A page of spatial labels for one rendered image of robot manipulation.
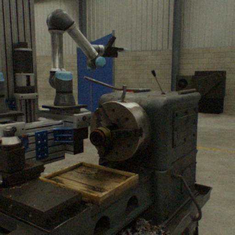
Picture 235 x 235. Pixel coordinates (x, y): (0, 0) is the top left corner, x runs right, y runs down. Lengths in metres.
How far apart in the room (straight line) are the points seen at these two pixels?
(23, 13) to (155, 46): 10.67
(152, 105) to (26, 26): 0.99
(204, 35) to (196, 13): 0.89
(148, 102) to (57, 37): 0.89
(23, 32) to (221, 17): 10.28
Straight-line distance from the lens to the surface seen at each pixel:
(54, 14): 2.00
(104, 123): 1.38
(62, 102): 1.89
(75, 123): 1.80
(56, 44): 2.06
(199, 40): 11.83
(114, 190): 1.19
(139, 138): 1.35
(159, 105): 1.45
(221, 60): 11.49
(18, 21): 1.95
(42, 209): 0.92
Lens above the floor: 1.37
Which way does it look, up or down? 8 degrees down
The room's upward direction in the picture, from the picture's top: straight up
